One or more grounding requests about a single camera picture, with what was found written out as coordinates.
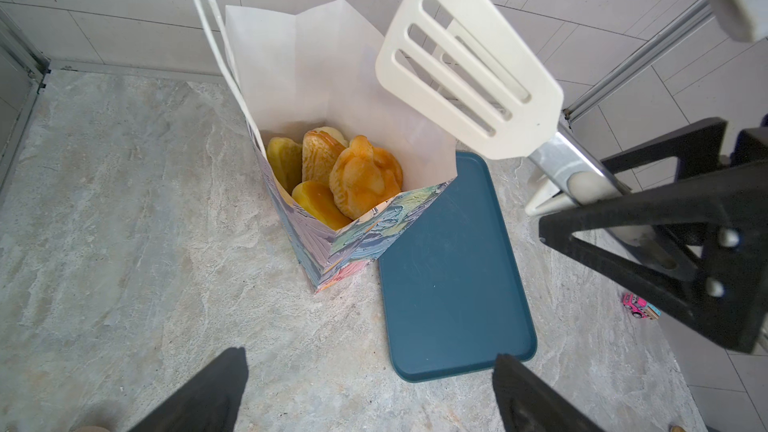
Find small yellow striped bun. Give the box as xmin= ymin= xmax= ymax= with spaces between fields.
xmin=266 ymin=137 xmax=302 ymax=194

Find pink toy truck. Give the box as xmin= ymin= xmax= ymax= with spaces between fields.
xmin=621 ymin=292 xmax=661 ymax=320

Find round swirl bun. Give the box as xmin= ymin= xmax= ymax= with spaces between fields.
xmin=329 ymin=135 xmax=403 ymax=220

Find metal tongs with white tips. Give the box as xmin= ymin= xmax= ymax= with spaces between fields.
xmin=375 ymin=0 xmax=630 ymax=216

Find teal rectangular tray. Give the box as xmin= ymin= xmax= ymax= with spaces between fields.
xmin=379 ymin=152 xmax=538 ymax=382

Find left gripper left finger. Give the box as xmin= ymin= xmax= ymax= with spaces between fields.
xmin=132 ymin=347 xmax=249 ymax=431

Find ring shaped donut bread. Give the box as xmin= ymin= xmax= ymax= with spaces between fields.
xmin=292 ymin=181 xmax=352 ymax=230

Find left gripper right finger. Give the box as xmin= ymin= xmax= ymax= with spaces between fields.
xmin=492 ymin=354 xmax=601 ymax=432

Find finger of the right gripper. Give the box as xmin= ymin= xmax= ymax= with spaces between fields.
xmin=539 ymin=161 xmax=767 ymax=353
xmin=601 ymin=117 xmax=727 ymax=181

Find braided bread roll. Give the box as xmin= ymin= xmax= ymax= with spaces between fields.
xmin=302 ymin=126 xmax=348 ymax=186

